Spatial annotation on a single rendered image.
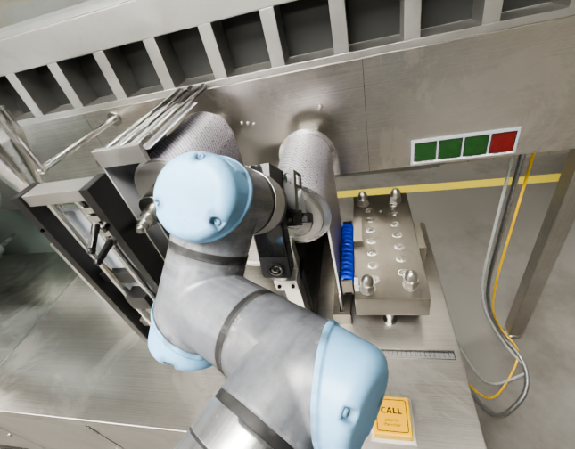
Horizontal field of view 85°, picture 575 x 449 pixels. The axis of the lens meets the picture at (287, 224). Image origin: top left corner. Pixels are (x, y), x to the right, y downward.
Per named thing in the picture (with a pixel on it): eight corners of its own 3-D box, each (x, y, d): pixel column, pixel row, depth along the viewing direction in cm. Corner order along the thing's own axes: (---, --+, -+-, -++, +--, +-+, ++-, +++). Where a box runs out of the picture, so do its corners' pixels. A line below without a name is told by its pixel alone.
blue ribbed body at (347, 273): (340, 287, 77) (339, 278, 75) (341, 230, 93) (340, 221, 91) (355, 287, 76) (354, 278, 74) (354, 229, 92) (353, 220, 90)
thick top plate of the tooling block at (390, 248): (357, 314, 75) (354, 299, 71) (355, 211, 105) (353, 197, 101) (429, 315, 71) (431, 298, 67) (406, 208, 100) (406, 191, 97)
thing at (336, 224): (338, 292, 78) (328, 238, 67) (340, 230, 96) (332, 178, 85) (340, 292, 78) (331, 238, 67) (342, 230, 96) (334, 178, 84)
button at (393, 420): (374, 437, 61) (373, 433, 60) (373, 399, 66) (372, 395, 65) (413, 442, 59) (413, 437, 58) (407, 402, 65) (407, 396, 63)
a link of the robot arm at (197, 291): (197, 412, 24) (232, 273, 23) (126, 342, 30) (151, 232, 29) (264, 379, 30) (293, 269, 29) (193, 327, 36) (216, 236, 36)
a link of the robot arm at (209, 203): (134, 237, 26) (157, 134, 25) (203, 232, 36) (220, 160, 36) (218, 265, 24) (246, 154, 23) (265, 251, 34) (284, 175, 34)
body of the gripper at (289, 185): (304, 175, 50) (283, 160, 38) (308, 228, 50) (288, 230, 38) (258, 179, 52) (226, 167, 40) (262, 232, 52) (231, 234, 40)
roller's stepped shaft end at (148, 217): (135, 238, 57) (127, 224, 55) (151, 217, 61) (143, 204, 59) (151, 237, 56) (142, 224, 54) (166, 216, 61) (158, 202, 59)
